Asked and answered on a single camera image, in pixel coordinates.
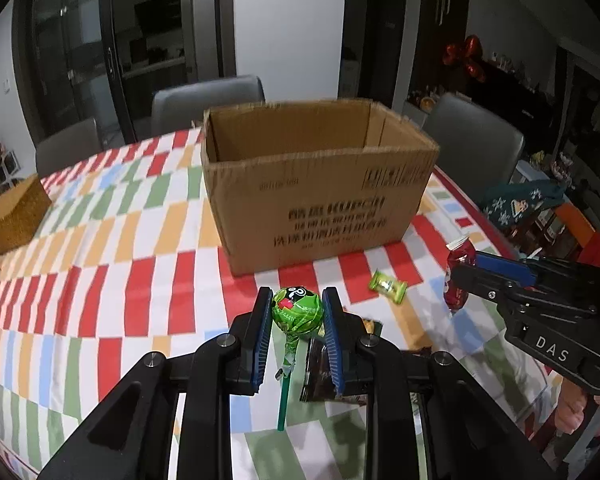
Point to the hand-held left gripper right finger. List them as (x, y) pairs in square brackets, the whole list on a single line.
[(332, 340)]

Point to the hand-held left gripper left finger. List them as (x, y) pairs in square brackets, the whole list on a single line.
[(262, 340)]

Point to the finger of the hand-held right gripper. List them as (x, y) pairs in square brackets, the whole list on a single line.
[(485, 285), (505, 266)]

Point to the red snack packet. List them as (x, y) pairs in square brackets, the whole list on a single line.
[(459, 252)]

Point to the green lollipop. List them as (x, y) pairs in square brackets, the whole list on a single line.
[(295, 307)]

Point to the brown cardboard box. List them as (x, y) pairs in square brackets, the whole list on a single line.
[(305, 200)]

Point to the person's right hand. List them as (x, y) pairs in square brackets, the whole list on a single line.
[(570, 405)]

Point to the large dark snack packet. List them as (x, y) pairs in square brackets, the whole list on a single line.
[(317, 375)]

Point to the orange small snack packet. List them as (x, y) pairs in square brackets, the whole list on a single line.
[(372, 327)]

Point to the green patterned sweater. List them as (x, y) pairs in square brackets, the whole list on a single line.
[(520, 200)]

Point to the green candy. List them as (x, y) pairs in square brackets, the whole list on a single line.
[(387, 286)]

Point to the grey chair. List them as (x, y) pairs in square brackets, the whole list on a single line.
[(67, 145), (207, 100), (472, 135)]

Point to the colourful striped tablecloth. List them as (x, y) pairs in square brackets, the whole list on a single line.
[(130, 285)]

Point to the dark sideboard cabinet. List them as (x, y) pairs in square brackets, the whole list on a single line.
[(520, 95)]

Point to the red foil balloon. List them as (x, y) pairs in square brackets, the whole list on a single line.
[(465, 57)]

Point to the dark wardrobe door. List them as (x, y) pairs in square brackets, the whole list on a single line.
[(440, 10)]

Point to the woven wicker box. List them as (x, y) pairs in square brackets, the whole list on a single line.
[(15, 215)]

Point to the white low shelf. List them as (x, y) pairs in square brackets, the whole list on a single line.
[(0, 165)]

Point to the dark sliding glass door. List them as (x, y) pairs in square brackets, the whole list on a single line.
[(80, 50)]

